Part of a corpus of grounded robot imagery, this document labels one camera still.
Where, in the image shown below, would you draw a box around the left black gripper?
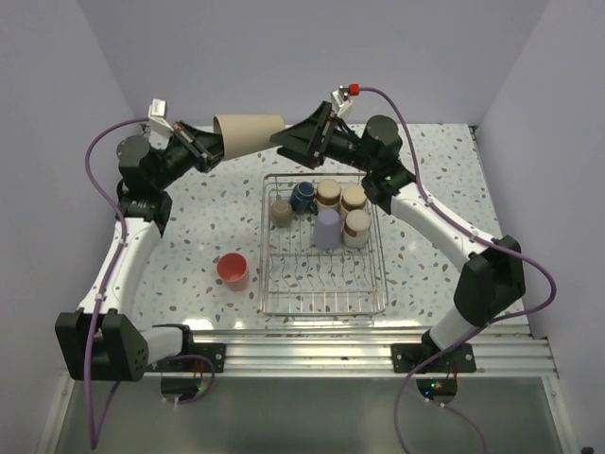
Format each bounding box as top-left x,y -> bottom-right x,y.
151,121 -> 240,191

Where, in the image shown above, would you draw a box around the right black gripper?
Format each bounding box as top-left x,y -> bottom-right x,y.
270,101 -> 376,174

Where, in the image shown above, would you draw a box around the tall beige plastic cup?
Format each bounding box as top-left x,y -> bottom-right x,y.
213,114 -> 285,161

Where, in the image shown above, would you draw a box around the dark blue mug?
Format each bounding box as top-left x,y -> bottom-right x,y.
289,182 -> 318,215

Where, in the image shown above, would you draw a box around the cream brown-banded cup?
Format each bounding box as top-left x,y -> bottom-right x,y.
339,184 -> 367,219
315,179 -> 342,212

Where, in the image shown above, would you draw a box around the small grey-green mug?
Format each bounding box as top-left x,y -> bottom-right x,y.
269,199 -> 294,228

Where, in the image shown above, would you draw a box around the purple plastic cup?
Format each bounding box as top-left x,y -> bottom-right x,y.
313,208 -> 341,250

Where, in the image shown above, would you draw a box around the steel cup with handle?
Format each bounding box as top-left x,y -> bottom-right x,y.
342,209 -> 372,248

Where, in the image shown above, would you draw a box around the red plastic cup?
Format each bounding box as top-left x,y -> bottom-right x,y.
216,253 -> 249,291

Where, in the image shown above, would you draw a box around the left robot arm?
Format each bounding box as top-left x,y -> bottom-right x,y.
55,122 -> 225,382

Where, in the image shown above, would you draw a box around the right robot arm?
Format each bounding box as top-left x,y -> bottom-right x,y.
270,102 -> 526,372

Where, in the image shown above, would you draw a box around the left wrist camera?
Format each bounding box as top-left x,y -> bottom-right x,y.
147,98 -> 173,138

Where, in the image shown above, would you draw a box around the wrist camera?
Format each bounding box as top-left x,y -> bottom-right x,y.
147,98 -> 173,138
330,83 -> 360,118

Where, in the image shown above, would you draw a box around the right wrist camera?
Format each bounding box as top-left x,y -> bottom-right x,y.
330,83 -> 360,118

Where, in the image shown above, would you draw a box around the wire dish rack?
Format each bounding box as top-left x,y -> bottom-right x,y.
259,172 -> 388,317

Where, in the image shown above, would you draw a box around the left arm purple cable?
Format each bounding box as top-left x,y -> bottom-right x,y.
84,117 -> 155,450

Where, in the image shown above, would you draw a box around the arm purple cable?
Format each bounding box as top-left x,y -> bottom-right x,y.
84,117 -> 155,450
356,85 -> 558,454

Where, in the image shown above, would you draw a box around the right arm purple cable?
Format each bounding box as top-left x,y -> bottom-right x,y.
356,85 -> 558,454

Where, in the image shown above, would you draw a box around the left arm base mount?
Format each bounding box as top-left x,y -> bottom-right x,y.
147,342 -> 227,374

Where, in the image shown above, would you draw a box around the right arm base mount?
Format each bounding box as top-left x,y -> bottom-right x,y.
390,342 -> 477,374

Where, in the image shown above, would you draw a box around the aluminium rail frame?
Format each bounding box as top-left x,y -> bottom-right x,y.
191,324 -> 557,377

